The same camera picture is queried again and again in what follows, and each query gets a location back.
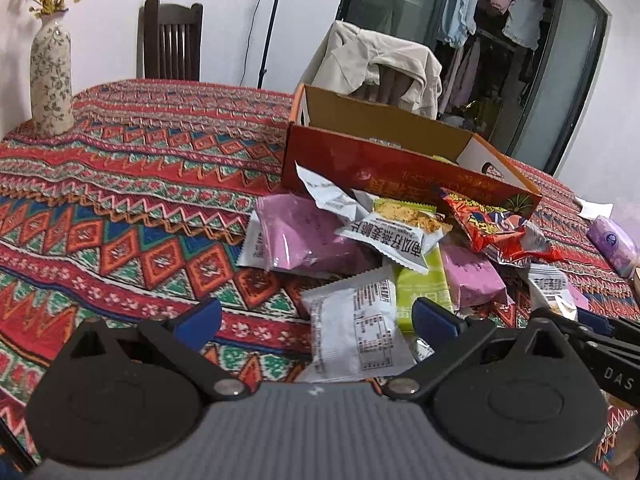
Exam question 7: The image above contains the beige jacket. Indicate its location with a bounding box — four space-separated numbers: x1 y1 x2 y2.
312 21 444 121

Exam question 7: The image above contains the light blue hanging shirt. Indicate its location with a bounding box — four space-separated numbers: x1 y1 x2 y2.
440 0 485 50

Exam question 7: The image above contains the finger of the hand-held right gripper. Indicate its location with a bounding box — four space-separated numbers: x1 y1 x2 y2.
530 307 640 362
575 307 640 342

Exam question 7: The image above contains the dark framed sliding glass door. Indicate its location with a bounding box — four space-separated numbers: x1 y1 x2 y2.
337 0 614 177

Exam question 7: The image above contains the white snack packet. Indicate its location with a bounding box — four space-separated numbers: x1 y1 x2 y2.
295 162 377 224
236 210 274 271

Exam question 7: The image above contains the dark wooden chair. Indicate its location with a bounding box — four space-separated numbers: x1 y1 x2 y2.
137 0 205 81

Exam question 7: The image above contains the black power cable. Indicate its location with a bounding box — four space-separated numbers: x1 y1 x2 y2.
240 0 274 86

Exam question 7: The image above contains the white hanging blouse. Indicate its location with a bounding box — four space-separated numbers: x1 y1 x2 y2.
502 0 551 51

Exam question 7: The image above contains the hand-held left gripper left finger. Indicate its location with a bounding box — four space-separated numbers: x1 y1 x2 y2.
64 298 252 402

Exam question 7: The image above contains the small pink snack packet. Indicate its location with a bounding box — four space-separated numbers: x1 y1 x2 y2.
440 242 512 311

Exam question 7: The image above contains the large pink snack packet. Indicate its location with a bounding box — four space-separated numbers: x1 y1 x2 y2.
255 193 382 277

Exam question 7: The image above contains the small white labelled packet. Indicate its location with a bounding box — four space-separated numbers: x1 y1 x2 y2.
520 262 591 319

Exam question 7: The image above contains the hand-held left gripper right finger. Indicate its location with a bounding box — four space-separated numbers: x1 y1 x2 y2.
382 297 577 402

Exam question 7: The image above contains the red orange cardboard box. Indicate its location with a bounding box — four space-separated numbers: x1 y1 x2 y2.
280 82 544 222

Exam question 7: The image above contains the flat white snack packet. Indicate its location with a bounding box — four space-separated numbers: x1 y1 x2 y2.
236 210 274 271

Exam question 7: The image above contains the white packet with table print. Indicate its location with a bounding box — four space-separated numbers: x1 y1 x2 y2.
297 265 417 384

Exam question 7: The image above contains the lime green snack packet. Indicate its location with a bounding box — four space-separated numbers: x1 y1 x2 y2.
395 245 454 334

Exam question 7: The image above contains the floral ceramic vase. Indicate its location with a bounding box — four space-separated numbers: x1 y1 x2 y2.
29 10 75 137

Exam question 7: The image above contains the jacket-draped wooden chair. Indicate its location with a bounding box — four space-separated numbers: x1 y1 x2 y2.
350 66 417 111

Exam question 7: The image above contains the purple tissue pack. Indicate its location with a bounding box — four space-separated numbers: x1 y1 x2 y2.
586 215 640 279

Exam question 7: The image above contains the red snack bag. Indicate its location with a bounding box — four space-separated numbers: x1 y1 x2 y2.
435 185 564 267

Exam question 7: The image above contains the black light stand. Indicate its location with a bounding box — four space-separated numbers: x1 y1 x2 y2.
257 0 292 90

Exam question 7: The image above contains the white paper napkin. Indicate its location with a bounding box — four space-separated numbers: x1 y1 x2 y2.
572 196 615 220

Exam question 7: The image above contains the long pink hanging garment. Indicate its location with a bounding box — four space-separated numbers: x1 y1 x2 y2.
440 37 482 111

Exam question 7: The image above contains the white yellow-green crisp packet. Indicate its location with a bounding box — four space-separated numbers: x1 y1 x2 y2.
335 197 454 276

